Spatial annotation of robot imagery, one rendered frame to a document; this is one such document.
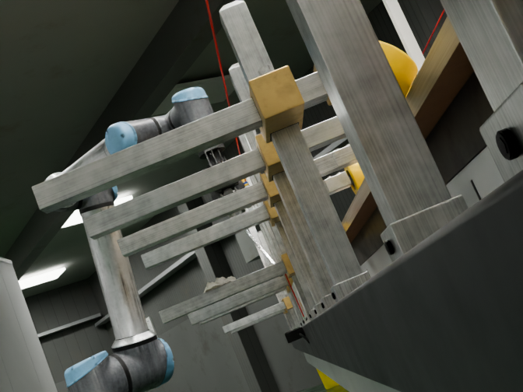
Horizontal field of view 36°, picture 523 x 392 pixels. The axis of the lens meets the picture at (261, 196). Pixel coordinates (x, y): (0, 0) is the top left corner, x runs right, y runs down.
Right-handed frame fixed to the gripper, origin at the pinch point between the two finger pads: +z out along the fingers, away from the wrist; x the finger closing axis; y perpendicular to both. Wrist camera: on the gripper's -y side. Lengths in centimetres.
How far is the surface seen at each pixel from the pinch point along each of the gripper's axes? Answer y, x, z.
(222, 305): -11.1, -13.0, 17.4
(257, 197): 64, 4, 9
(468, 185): 102, 28, 25
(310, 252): 85, 7, 23
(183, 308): 14.0, -20.4, 16.7
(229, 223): 39.0, -2.7, 6.5
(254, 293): -11.1, -4.0, 17.9
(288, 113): 116, 9, 11
